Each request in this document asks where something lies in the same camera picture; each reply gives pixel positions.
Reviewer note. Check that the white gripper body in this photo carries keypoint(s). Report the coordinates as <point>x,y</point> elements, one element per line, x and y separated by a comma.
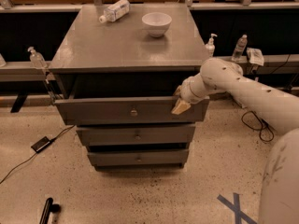
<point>188,90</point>

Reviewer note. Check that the grey top drawer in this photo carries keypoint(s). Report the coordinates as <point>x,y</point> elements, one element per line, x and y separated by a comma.
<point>126,110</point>

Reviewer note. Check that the grey drawer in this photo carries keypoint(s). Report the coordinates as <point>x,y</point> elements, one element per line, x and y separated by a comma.
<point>179,156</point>
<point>135,134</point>
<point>126,110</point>

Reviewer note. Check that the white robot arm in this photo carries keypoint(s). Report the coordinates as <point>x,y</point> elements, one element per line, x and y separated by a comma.
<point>279,202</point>

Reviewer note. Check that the grey drawer cabinet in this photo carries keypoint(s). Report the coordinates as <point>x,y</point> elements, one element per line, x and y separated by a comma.
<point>120,59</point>

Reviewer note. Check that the grey middle drawer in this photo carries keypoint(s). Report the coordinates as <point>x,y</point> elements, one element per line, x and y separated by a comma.
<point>135,134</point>

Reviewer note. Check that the grey bottom drawer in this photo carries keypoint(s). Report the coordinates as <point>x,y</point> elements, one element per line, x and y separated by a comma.
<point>179,156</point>

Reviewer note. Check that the white pump sanitizer bottle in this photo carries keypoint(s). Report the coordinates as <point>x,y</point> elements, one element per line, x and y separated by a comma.
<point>210,45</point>

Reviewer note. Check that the upright clear water bottle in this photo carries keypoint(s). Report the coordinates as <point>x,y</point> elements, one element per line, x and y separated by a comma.
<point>240,47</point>

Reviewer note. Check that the white ceramic bowl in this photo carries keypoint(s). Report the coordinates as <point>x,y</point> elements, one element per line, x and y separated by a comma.
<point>156,23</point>

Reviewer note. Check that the white paper packet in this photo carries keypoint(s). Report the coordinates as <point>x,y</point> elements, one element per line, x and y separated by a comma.
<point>255,56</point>

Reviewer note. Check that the lying clear water bottle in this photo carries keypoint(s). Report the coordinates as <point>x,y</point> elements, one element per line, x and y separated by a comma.
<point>115,11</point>

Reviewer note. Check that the black power adapter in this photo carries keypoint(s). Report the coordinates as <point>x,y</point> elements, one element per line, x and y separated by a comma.
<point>41,144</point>

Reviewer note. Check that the clear pump bottle left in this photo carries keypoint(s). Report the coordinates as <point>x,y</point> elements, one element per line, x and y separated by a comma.
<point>36,58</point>

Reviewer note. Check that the clear container far left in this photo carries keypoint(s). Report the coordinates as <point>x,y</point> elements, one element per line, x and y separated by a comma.
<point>2,61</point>

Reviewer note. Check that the black handle object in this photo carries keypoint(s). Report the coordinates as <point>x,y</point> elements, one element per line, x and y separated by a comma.
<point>49,207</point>

